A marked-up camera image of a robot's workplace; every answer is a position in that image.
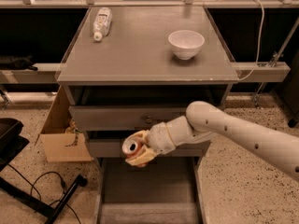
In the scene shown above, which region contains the grey bottom drawer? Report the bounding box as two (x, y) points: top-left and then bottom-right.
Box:
(94, 157), (207, 224)

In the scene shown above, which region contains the grey drawer cabinet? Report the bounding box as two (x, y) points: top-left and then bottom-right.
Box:
(55, 5), (240, 224)

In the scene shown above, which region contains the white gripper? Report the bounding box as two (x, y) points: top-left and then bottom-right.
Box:
(125, 122), (176, 166)

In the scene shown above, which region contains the grey drawer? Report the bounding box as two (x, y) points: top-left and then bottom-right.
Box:
(86, 139), (210, 158)
(94, 157), (207, 224)
(69, 105), (187, 131)

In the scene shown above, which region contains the grey metal rail shelf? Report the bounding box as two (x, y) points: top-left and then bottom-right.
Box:
(0, 62), (291, 84)

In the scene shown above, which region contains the black cloth on shelf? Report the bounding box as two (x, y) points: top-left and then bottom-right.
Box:
(0, 56), (38, 71)

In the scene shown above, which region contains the clear plastic bottle white cap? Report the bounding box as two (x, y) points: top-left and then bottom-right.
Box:
(93, 7), (112, 42)

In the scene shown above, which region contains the black floor cable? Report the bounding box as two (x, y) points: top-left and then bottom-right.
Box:
(7, 163), (82, 224)

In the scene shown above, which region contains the brown cardboard box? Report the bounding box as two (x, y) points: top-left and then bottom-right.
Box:
(39, 87), (93, 162)

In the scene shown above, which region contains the grey middle drawer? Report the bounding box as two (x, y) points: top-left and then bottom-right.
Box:
(86, 139), (210, 158)

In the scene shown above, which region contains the black chair base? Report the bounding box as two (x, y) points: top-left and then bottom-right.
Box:
(0, 118), (88, 224)

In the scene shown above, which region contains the red coke can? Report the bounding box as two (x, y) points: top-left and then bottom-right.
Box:
(122, 135), (144, 158)

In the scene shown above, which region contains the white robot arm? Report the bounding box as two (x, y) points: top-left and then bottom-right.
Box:
(122, 101), (299, 181)

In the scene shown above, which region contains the white ceramic bowl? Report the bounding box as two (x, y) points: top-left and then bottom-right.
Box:
(168, 30), (205, 60)

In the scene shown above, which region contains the grey top drawer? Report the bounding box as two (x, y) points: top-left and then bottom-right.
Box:
(69, 105), (187, 131)

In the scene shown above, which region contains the white hanging cable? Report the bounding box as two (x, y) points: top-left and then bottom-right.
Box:
(238, 0), (266, 82)

